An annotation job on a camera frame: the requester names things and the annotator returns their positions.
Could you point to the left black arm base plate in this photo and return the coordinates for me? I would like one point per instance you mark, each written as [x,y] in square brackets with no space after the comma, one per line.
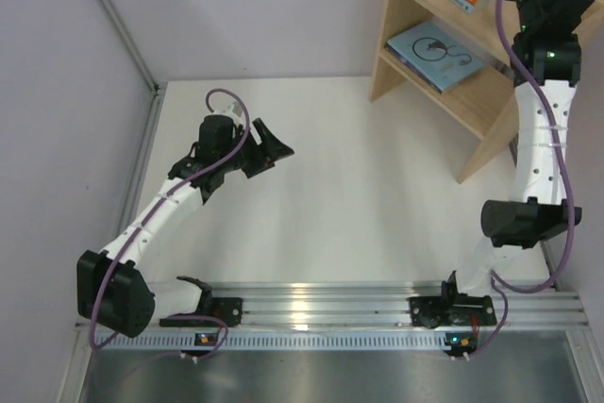
[227,309]

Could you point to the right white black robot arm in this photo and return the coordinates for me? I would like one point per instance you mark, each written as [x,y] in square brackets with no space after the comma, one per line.
[545,55]

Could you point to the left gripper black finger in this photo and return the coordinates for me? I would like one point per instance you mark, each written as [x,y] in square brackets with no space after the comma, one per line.
[257,170]
[270,146]

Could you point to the dark purple galaxy book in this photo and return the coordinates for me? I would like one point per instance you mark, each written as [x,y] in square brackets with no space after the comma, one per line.
[414,69]

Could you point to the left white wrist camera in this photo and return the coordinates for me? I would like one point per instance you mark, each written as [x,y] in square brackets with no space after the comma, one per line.
[234,111]

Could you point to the perforated cable duct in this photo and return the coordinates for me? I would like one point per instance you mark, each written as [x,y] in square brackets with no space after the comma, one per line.
[291,340]

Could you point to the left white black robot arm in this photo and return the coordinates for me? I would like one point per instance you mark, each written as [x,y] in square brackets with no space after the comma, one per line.
[112,287]

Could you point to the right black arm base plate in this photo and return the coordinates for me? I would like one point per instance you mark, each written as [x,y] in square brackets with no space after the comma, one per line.
[461,311]

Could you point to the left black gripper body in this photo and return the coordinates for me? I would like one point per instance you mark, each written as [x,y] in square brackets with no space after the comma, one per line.
[258,152]

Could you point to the aluminium mounting rail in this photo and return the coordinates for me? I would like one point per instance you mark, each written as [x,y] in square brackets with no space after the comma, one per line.
[316,306]

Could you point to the light blue swan book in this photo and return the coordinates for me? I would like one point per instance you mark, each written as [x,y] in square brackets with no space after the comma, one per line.
[437,53]

